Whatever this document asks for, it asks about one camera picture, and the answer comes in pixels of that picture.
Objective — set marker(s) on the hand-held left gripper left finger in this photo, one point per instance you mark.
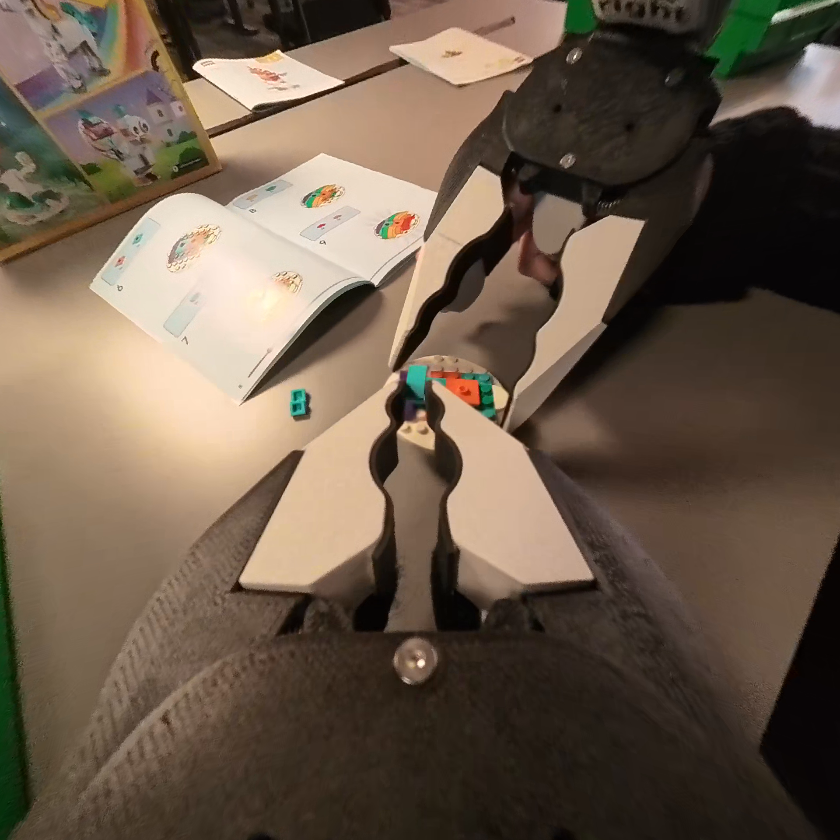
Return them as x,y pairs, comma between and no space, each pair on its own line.
321,518

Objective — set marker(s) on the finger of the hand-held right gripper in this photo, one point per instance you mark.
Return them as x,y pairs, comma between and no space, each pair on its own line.
446,262
590,295

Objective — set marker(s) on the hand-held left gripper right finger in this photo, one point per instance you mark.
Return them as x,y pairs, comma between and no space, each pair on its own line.
518,518

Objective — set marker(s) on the round multicoloured lego build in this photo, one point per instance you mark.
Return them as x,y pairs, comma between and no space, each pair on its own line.
469,390

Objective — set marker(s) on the person's right forearm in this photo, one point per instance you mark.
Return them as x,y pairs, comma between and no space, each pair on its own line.
774,210

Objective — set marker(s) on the small teal lego piece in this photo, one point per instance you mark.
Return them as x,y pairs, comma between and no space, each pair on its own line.
300,404

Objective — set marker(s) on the colourful lego set box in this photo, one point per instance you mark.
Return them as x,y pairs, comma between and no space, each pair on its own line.
92,118

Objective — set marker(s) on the person's right hand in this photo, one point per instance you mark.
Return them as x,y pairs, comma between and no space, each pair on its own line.
535,259

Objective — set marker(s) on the closed booklet with small emblem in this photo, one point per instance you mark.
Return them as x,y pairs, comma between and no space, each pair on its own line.
459,56

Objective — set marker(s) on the open light blue instruction booklet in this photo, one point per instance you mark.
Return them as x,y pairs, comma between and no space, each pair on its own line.
262,275

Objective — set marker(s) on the green plastic bin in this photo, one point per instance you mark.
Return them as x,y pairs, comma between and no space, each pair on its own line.
774,39

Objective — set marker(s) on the closed booklet with red figure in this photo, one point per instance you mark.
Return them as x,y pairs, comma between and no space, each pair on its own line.
269,79

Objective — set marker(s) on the green upright panel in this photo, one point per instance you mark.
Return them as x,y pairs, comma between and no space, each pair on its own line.
12,656

